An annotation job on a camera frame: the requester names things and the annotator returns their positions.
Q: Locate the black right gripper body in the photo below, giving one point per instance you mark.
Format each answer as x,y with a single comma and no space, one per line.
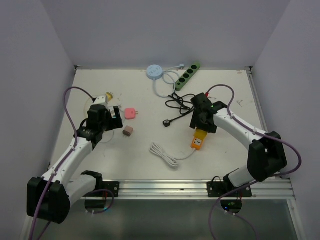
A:
197,121

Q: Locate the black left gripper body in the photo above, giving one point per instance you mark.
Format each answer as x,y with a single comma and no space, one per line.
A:
107,124

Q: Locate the rose brown plug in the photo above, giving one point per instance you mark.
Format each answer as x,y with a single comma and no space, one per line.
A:
128,131

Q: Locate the pink plug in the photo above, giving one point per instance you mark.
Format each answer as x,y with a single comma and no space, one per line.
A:
130,113

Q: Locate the yellow cube adapter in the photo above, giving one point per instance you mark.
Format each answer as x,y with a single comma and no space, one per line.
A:
200,133

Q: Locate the yellow two-port adapter plug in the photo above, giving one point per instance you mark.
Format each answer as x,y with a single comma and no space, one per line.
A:
109,96

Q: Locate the orange power strip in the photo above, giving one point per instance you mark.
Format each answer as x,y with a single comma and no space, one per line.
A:
197,142

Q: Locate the round light blue socket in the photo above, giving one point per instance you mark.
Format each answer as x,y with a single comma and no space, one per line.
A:
154,72

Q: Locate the white charger plug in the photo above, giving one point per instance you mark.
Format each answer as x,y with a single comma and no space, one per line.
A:
119,108

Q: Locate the green power strip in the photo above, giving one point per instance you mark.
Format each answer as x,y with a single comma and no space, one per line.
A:
186,77

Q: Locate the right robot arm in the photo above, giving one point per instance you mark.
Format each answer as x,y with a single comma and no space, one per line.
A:
266,155

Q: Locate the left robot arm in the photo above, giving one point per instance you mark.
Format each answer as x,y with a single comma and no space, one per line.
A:
51,196

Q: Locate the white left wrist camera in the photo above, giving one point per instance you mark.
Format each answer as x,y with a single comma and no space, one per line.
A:
101,100

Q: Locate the aluminium frame rail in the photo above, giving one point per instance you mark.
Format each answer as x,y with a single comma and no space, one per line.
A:
272,189

